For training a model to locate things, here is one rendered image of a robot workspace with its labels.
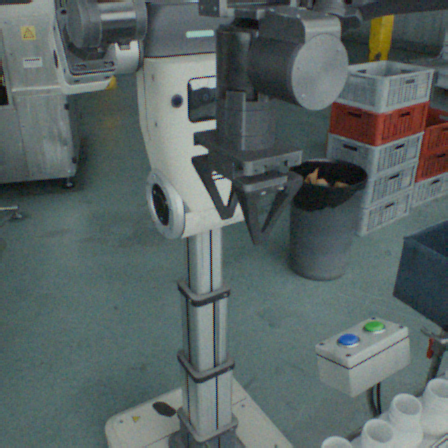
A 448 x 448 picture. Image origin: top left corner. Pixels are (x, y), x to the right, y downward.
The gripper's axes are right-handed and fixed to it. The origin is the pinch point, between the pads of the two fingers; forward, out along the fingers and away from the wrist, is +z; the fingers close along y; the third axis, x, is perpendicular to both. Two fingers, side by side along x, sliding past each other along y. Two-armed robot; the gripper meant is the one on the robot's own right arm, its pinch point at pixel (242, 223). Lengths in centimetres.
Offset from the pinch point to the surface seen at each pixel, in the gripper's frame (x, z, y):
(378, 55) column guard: 796, 117, -669
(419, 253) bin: 85, 47, -32
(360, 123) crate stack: 207, 61, -171
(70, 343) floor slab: 3, 140, -155
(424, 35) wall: 1061, 92, -755
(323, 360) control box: 18.7, 31.6, -2.9
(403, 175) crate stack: 249, 102, -161
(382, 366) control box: 25.6, 31.4, 3.5
